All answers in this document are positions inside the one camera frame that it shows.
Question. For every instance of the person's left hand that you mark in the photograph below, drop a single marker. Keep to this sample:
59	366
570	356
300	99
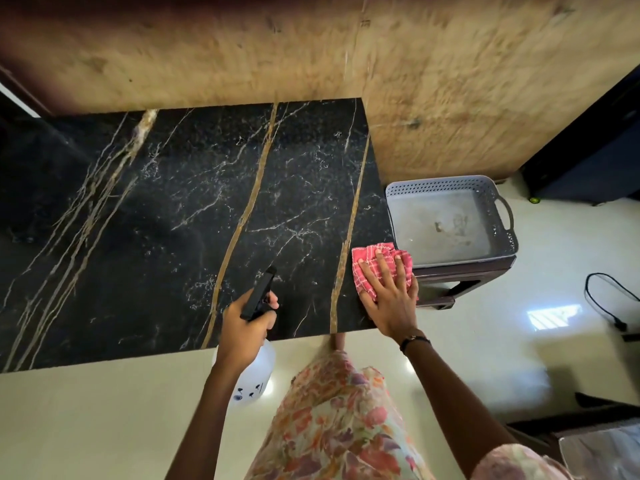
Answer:
240	334

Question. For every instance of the person's right hand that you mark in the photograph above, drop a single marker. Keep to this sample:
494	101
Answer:
392	307

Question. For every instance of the person's right middle finger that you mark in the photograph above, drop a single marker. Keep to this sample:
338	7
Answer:
384	267

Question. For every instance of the person's left fingers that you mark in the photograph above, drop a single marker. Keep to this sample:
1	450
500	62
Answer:
272	302

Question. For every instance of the person's right little finger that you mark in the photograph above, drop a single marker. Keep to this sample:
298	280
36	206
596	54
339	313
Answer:
414	289

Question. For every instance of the person's right thumb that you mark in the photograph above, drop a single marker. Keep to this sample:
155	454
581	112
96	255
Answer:
365	304

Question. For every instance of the pink checkered cloth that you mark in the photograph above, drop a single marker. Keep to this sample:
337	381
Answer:
362	257

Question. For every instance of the white spray bottle black trigger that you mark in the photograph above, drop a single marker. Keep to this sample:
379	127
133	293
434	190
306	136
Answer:
257	377

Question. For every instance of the person's left forearm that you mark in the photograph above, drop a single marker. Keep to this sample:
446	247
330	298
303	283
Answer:
205	419

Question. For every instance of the person's right forearm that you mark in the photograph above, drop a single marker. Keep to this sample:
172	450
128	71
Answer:
455	399

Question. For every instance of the brown plastic stool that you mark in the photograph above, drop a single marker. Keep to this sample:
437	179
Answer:
440	289

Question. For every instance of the person's foot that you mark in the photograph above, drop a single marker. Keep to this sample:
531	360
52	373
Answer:
341	340

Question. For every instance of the black wrist band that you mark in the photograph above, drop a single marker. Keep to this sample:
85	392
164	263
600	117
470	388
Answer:
414	340

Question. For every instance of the grey plastic basket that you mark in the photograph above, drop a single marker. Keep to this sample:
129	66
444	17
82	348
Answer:
445	224

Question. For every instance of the floral dress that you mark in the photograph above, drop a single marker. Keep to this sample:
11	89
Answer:
335	419

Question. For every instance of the dark wooden furniture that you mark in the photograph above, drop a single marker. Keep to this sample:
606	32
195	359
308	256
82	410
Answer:
575	419

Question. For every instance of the dark cabinet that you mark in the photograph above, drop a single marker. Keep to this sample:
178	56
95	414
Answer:
595	154

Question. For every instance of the clear plastic sheet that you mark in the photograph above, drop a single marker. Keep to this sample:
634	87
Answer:
600	454

